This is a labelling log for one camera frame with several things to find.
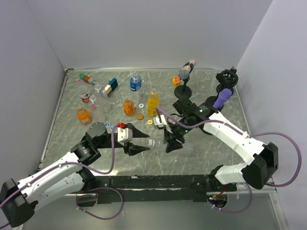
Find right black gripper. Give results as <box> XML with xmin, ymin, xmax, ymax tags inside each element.
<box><xmin>163</xmin><ymin>115</ymin><xmax>193</xmax><ymax>153</ymax></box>

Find small orange juice bottle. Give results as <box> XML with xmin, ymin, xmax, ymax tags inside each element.
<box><xmin>123</xmin><ymin>98</ymin><xmax>135</xmax><ymax>116</ymax></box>

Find tall yellow juice bottle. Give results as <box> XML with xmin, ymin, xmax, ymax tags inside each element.
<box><xmin>147</xmin><ymin>88</ymin><xmax>159</xmax><ymax>118</ymax></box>

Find blue label water bottle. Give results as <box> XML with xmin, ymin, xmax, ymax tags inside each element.
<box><xmin>130</xmin><ymin>74</ymin><xmax>142</xmax><ymax>92</ymax></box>

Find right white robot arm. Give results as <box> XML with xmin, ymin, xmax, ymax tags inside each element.
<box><xmin>154</xmin><ymin>96</ymin><xmax>278</xmax><ymax>191</ymax></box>

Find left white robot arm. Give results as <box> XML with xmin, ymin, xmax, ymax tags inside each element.
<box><xmin>0</xmin><ymin>122</ymin><xmax>149</xmax><ymax>228</ymax></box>

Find open orange juice bottle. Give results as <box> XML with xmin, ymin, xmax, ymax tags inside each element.
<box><xmin>76</xmin><ymin>106</ymin><xmax>92</xmax><ymax>125</ymax></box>

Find red label clear bottle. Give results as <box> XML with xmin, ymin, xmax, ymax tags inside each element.
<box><xmin>77</xmin><ymin>85</ymin><xmax>91</xmax><ymax>103</ymax></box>

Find clear small cup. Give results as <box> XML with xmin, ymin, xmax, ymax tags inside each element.
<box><xmin>94</xmin><ymin>84</ymin><xmax>101</xmax><ymax>92</ymax></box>
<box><xmin>89</xmin><ymin>94</ymin><xmax>97</xmax><ymax>104</ymax></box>

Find blue and wood block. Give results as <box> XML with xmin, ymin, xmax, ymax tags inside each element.
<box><xmin>102</xmin><ymin>78</ymin><xmax>118</xmax><ymax>98</ymax></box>

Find yellow toy brick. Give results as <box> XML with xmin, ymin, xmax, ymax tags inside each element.
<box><xmin>172</xmin><ymin>76</ymin><xmax>181</xmax><ymax>87</ymax></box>

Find pink glitter microphone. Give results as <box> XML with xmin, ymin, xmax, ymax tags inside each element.
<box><xmin>178</xmin><ymin>59</ymin><xmax>196</xmax><ymax>80</ymax></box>

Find purple microphone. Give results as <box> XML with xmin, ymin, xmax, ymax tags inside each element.
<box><xmin>213</xmin><ymin>88</ymin><xmax>233</xmax><ymax>109</ymax></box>

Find colourful block stack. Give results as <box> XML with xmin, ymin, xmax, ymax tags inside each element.
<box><xmin>79</xmin><ymin>73</ymin><xmax>97</xmax><ymax>85</ymax></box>

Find black round holder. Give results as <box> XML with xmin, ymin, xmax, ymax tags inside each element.
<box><xmin>216</xmin><ymin>67</ymin><xmax>238</xmax><ymax>94</ymax></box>

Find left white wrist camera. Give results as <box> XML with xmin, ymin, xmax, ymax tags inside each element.
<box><xmin>117</xmin><ymin>123</ymin><xmax>133</xmax><ymax>144</ymax></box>

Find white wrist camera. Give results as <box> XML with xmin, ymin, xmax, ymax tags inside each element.
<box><xmin>153</xmin><ymin>115</ymin><xmax>172</xmax><ymax>133</ymax></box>
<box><xmin>117</xmin><ymin>123</ymin><xmax>133</xmax><ymax>144</ymax></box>

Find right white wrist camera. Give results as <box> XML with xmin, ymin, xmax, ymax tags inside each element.
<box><xmin>153</xmin><ymin>115</ymin><xmax>172</xmax><ymax>133</ymax></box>

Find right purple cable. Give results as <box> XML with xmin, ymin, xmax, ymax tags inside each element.
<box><xmin>156</xmin><ymin>106</ymin><xmax>302</xmax><ymax>213</ymax></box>

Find purple cable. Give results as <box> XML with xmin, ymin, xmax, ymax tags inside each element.
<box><xmin>156</xmin><ymin>106</ymin><xmax>302</xmax><ymax>213</ymax></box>
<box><xmin>0</xmin><ymin>124</ymin><xmax>125</xmax><ymax>228</ymax></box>

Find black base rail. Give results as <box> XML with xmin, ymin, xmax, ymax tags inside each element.
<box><xmin>66</xmin><ymin>174</ymin><xmax>238</xmax><ymax>204</ymax></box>

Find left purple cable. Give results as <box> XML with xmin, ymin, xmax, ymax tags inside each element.
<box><xmin>0</xmin><ymin>124</ymin><xmax>125</xmax><ymax>228</ymax></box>

